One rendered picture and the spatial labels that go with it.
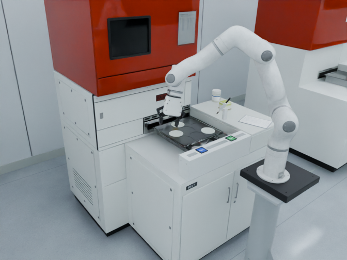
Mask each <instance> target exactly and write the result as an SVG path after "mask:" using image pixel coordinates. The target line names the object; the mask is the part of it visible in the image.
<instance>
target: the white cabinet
mask: <svg viewBox="0 0 347 260"><path fill-rule="evenodd" d="M266 148H267V145H265V146H263V147H261V148H259V149H257V150H255V151H252V152H250V153H249V154H248V155H246V156H243V157H241V158H239V159H237V160H235V161H233V162H230V163H228V164H226V165H224V166H222V167H220V168H218V169H215V170H213V171H211V172H209V173H207V174H205V175H202V176H200V177H198V178H196V179H194V180H192V181H190V182H187V183H185V184H183V185H181V186H180V185H179V184H177V183H176V182H175V181H173V180H172V179H171V178H169V177H168V176H167V175H166V174H164V173H163V172H162V171H160V170H159V169H158V168H156V167H155V166H154V165H152V164H151V163H149V162H148V161H147V160H145V159H144V158H143V157H141V156H140V155H139V154H137V153H136V152H135V151H133V150H132V149H131V148H130V147H128V146H127V145H126V144H125V162H126V173H127V194H128V216H129V224H130V225H131V226H132V229H133V230H134V231H135V232H136V233H137V234H138V235H139V236H140V237H141V238H142V239H143V240H144V241H145V243H146V244H147V245H148V246H149V247H150V248H151V249H152V250H153V251H154V252H155V253H156V254H157V255H158V256H159V258H160V259H161V260H200V259H202V258H203V257H205V256H206V255H208V254H209V253H211V252H212V251H214V250H215V249H217V248H218V247H220V246H221V245H223V244H224V243H226V242H227V241H229V240H230V239H232V238H233V237H235V236H236V235H238V234H240V233H241V232H243V231H244V230H246V229H247V228H249V227H250V222H251V216H252V212H253V206H254V200H255V194H256V193H254V192H253V191H251V190H250V189H248V188H247V180H246V179H245V178H243V177H241V176H240V171H241V169H243V168H246V167H248V166H250V165H252V164H254V163H256V162H258V161H260V160H263V159H265V154H266Z"/></svg>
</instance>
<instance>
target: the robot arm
mask: <svg viewBox="0 0 347 260"><path fill-rule="evenodd" d="M234 47H236V48H238V49H240V50H241V51H242V52H243V53H245V54H246V55H247V56H249V57H250V58H251V59H253V60H254V63H255V65H256V68H257V71H258V73H259V76H260V78H261V81H262V84H263V87H264V91H265V94H266V98H267V103H268V106H269V112H270V116H271V119H272V121H273V123H274V131H273V133H272V134H271V135H270V136H269V139H268V142H267V148H266V154H265V160H264V165H261V166H259V167H258V168H257V175H258V176H259V177H260V178H261V179H263V180H265V181H267V182H270V183H278V184H279V183H285V182H287V181H288V180H289V178H290V175H289V173H288V171H287V170H285V167H286V162H287V157H288V152H289V147H290V142H291V140H292V139H293V137H294V136H295V135H296V133H297V131H298V127H299V122H298V118H297V116H296V114H295V113H294V111H293V110H292V108H291V106H290V104H289V102H288V99H287V96H286V91H285V87H284V84H283V81H282V78H281V74H280V71H279V68H278V66H277V63H276V61H275V59H274V58H275V55H276V51H275V49H274V47H273V46H272V45H271V44H270V43H269V42H268V41H266V40H264V39H262V38H260V37H259V36H257V35H256V34H254V33H253V32H252V31H250V30H249V29H247V28H245V27H242V26H238V25H236V26H232V27H230V28H228V29H227V30H226V31H224V32H223V33H222V34H221V35H219V36H218V37H217V38H215V39H214V40H213V41H212V42H210V43H209V44H208V45H207V46H205V47H204V48H203V49H202V50H201V51H199V52H198V53H197V54H195V55H194V56H191V57H189V58H187V59H185V60H183V61H181V62H180V63H179V64H177V65H172V68H171V70H170V71H169V72H168V73H167V74H166V76H165V82H166V83H167V84H168V90H167V94H168V95H167V96H166V97H165V99H164V103H163V106H161V107H159V108H157V109H156V111H157V114H158V115H159V117H160V119H159V125H162V124H163V116H165V115H169V116H176V118H177V119H176V121H175V127H178V125H179V121H180V120H181V119H182V118H183V116H184V115H185V112H184V111H183V110H182V98H181V96H182V94H183V89H184V85H185V80H186V78H187V77H188V76H190V75H192V74H194V73H196V72H198V71H201V70H203V69H205V68H207V67H208V66H209V65H211V64H212V63H214V62H215V61H216V60H218V59H219V58H221V57H222V56H223V55H224V54H226V53H227V52H228V51H230V50H231V49H232V48H234ZM160 110H162V113H160ZM181 113H182V115H181Z"/></svg>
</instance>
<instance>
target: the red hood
mask: <svg viewBox="0 0 347 260"><path fill-rule="evenodd" d="M199 4H200V0H44V6H45V14H46V21H47V25H48V32H49V39H50V46H51V53H52V61H53V68H54V70H55V71H57V72H59V73H60V74H62V75H63V76H65V77H67V78H68V79H70V80H72V81H73V82H75V83H76V84H78V85H80V86H81V87H83V88H84V89H86V90H88V91H89V92H91V93H92V94H94V95H95V96H97V97H100V96H104V95H109V94H113V93H118V92H123V91H128V90H132V89H137V88H141V87H146V86H151V85H156V84H160V83H165V76H166V74H167V73H168V72H169V71H170V70H171V68H172V65H177V64H179V63H180V62H181V61H183V60H185V59H187V58H189V57H191V56H194V55H195V54H197V41H198V22H199Z"/></svg>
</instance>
